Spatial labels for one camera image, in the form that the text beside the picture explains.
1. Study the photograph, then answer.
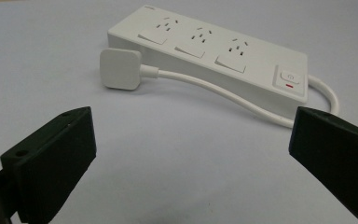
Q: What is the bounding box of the white power plug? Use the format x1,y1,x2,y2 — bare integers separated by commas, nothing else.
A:
99,48,160,91

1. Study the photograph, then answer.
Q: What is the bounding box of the white power strip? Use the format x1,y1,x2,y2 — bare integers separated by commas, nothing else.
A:
106,4,310,120

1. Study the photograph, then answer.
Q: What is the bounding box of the white power cable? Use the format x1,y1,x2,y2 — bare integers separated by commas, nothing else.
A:
158,69,340,129

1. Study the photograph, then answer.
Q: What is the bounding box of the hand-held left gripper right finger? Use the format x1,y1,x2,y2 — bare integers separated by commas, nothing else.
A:
288,105,358,224

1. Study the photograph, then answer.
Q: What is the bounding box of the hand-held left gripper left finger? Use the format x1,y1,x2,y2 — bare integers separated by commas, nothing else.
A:
0,105,97,224

